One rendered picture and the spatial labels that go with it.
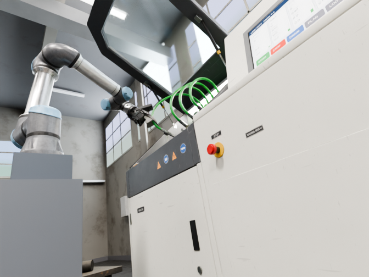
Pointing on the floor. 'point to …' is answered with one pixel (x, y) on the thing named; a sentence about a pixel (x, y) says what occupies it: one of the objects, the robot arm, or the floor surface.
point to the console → (293, 156)
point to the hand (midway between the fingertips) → (156, 122)
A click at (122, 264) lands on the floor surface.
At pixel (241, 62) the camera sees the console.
